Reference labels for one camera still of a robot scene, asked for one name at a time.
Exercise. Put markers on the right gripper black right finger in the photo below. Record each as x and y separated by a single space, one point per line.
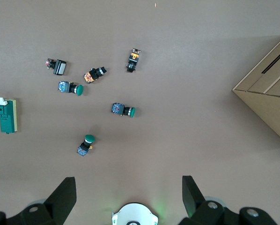
196 208

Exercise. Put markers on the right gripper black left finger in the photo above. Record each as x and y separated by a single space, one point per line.
58 204

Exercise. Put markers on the green load switch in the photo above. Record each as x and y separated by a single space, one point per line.
5 117

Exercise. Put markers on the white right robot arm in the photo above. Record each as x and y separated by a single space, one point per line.
135 211

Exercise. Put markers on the green mushroom push button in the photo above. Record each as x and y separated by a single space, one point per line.
89 138
121 109
79 90

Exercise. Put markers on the brown cardboard box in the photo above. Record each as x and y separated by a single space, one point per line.
266 105

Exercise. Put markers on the black red button component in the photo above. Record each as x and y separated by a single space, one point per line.
59 67

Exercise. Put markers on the black selector switch orange block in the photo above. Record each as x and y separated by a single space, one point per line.
94 73

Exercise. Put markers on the black switch with orange tag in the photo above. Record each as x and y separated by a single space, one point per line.
131 63

